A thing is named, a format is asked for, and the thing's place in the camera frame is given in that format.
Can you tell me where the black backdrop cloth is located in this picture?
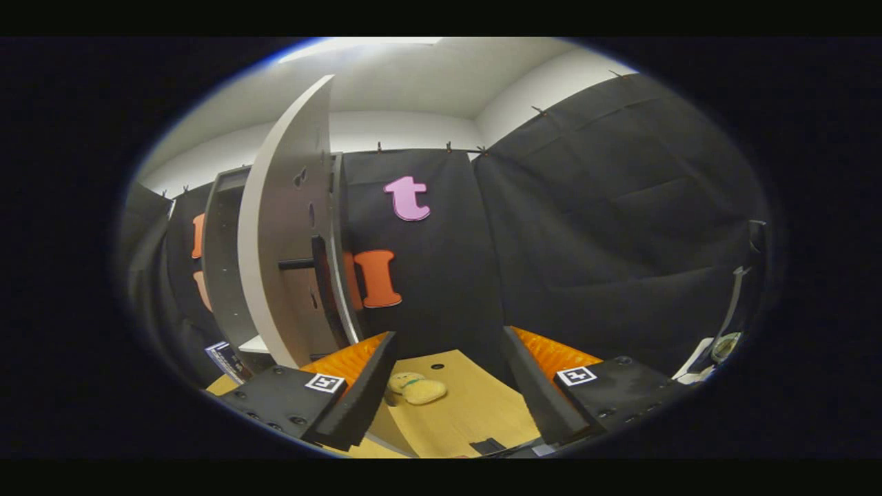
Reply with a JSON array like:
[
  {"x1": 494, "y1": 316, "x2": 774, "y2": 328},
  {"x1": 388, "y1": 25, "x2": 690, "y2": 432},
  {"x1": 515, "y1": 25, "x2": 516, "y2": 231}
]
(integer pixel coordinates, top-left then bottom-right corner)
[{"x1": 121, "y1": 72, "x2": 772, "y2": 386}]

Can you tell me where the grey cabinet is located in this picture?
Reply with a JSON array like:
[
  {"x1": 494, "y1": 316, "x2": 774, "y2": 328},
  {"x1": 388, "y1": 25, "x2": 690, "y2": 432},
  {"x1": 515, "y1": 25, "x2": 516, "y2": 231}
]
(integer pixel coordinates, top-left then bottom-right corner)
[{"x1": 202, "y1": 153, "x2": 345, "y2": 376}]

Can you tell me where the white cabinet door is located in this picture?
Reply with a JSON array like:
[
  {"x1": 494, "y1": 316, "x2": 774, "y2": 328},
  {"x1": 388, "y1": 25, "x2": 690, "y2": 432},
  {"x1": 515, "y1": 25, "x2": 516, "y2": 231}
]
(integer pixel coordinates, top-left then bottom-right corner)
[{"x1": 238, "y1": 74, "x2": 362, "y2": 369}]

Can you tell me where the white object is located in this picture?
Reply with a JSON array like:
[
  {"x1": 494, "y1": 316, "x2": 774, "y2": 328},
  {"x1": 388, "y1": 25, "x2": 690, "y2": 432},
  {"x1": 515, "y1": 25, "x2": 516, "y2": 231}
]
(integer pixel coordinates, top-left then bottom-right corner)
[{"x1": 674, "y1": 338, "x2": 717, "y2": 384}]

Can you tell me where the black door handle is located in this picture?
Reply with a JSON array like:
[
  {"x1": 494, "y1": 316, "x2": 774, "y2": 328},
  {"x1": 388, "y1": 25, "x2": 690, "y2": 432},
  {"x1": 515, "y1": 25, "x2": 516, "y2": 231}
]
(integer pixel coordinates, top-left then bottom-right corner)
[{"x1": 278, "y1": 236, "x2": 352, "y2": 349}]

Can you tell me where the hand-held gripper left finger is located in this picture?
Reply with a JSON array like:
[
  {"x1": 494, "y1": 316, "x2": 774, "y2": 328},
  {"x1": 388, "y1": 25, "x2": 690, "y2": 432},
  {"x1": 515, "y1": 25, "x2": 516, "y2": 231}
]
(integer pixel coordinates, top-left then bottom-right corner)
[{"x1": 207, "y1": 331, "x2": 398, "y2": 452}]

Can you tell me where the yellow plush toy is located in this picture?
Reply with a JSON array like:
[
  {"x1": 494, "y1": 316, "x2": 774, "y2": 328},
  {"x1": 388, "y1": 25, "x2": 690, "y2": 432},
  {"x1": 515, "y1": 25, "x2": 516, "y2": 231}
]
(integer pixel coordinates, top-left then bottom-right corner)
[{"x1": 386, "y1": 372, "x2": 448, "y2": 406}]

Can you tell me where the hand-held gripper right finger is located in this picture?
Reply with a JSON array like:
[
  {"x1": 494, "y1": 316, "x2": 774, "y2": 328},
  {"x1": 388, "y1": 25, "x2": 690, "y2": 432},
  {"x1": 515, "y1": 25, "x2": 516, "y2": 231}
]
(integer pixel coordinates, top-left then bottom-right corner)
[{"x1": 502, "y1": 327, "x2": 693, "y2": 447}]

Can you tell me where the dark blue book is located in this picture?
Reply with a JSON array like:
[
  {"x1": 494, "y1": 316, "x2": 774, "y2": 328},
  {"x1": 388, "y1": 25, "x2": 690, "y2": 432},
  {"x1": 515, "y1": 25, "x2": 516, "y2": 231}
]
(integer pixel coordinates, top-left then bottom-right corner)
[{"x1": 205, "y1": 341, "x2": 252, "y2": 384}]

